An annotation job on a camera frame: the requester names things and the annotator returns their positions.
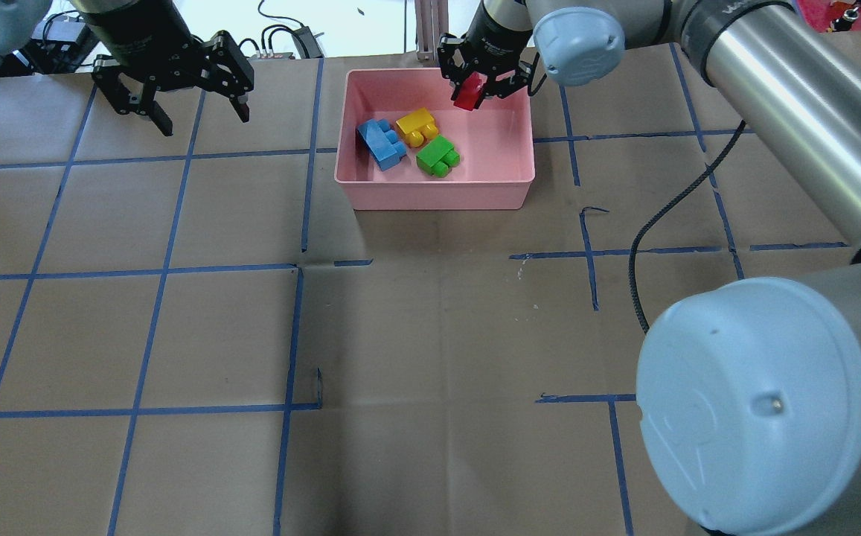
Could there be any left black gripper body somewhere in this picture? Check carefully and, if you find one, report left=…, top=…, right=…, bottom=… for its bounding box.
left=80, top=1, right=214, bottom=92

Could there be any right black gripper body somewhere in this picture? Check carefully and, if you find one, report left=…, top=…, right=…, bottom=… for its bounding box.
left=461, top=4, right=539, bottom=76

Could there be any red toy block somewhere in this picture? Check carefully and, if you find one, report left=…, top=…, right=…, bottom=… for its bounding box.
left=452, top=71, right=487, bottom=112

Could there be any yellow toy block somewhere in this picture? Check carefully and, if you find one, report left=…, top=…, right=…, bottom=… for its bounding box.
left=394, top=106, right=440, bottom=148

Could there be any green toy block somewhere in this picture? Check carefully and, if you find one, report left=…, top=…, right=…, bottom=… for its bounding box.
left=415, top=135, right=461, bottom=179

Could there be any blue toy block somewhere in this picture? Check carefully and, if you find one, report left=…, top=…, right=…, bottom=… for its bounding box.
left=356, top=119, right=409, bottom=172

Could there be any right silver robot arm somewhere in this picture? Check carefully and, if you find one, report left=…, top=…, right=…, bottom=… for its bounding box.
left=435, top=1, right=861, bottom=535

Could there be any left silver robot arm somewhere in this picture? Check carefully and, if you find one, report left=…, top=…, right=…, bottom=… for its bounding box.
left=0, top=1, right=255, bottom=136

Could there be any pink plastic box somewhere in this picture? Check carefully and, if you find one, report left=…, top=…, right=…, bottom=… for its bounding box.
left=334, top=68, right=535, bottom=211

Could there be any black device on desk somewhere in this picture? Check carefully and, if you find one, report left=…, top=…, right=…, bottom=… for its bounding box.
left=19, top=10, right=100, bottom=74

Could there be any brown paper table cover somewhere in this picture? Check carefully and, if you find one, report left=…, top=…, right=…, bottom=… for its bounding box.
left=0, top=31, right=861, bottom=536

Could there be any aluminium frame post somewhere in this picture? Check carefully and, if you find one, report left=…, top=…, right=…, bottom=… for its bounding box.
left=414, top=0, right=449, bottom=65

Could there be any black cable hub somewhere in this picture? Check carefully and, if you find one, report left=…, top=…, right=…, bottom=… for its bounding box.
left=292, top=26, right=324, bottom=59

